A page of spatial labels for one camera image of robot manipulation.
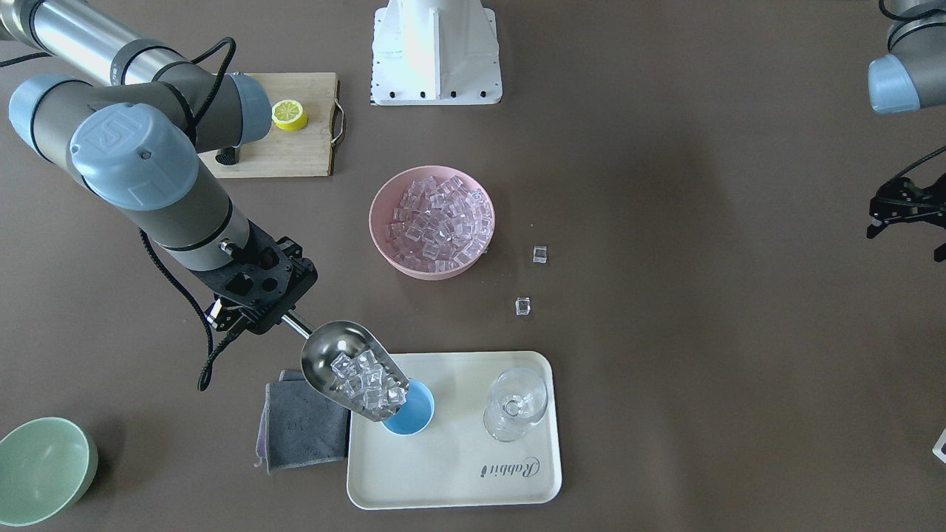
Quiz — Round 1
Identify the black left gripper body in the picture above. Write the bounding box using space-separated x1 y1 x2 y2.
866 175 945 239

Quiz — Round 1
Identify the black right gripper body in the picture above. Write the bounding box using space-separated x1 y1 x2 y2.
194 222 318 335

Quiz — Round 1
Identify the steel ice scoop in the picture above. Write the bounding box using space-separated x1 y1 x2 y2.
282 310 411 422

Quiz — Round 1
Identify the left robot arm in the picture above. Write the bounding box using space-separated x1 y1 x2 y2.
865 1 945 239

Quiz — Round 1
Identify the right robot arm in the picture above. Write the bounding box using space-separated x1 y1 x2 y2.
2 1 317 335

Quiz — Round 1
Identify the clear ice cube pile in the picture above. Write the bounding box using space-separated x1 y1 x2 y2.
381 174 494 273

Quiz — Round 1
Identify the light blue cup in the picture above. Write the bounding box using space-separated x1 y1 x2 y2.
381 378 435 437

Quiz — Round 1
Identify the loose ice cube near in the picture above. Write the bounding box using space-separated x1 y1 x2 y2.
514 297 531 316

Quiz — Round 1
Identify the loose ice cube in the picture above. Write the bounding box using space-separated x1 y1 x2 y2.
514 297 531 316
531 245 548 264

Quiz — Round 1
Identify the loose ice cube far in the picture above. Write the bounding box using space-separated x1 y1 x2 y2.
531 245 548 264

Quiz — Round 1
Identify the steel muddler black tip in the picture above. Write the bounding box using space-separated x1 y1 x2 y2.
215 147 240 166

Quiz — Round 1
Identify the grey folded cloth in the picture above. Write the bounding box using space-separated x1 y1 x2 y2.
256 369 350 474

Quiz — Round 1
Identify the bamboo cutting board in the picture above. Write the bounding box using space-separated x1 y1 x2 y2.
200 72 345 179

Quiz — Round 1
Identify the halved lemon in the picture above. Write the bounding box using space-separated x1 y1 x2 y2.
270 100 308 132

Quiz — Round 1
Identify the cream serving tray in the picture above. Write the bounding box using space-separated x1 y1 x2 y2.
346 351 563 511

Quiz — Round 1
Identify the green ceramic bowl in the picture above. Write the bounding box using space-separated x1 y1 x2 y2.
1 417 99 528

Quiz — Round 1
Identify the clear wine glass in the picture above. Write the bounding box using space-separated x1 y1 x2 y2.
483 367 548 443

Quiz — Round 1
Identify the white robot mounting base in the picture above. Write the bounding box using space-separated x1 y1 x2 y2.
370 1 503 106

